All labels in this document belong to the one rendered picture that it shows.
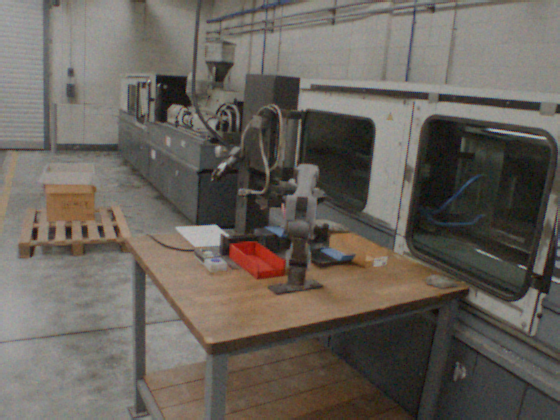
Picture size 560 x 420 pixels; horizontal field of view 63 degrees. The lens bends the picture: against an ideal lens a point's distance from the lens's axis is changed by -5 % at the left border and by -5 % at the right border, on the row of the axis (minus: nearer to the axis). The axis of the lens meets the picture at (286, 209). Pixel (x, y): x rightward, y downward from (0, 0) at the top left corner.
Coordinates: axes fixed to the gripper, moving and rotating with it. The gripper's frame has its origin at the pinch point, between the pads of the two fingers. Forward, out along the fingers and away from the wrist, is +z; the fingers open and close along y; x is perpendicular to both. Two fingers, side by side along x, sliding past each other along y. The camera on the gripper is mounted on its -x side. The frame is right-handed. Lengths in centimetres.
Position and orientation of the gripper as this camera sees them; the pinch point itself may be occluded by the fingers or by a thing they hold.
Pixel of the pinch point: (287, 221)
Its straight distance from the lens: 183.6
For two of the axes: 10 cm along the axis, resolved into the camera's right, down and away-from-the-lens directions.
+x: -7.9, 1.6, -5.9
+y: -4.9, -7.4, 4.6
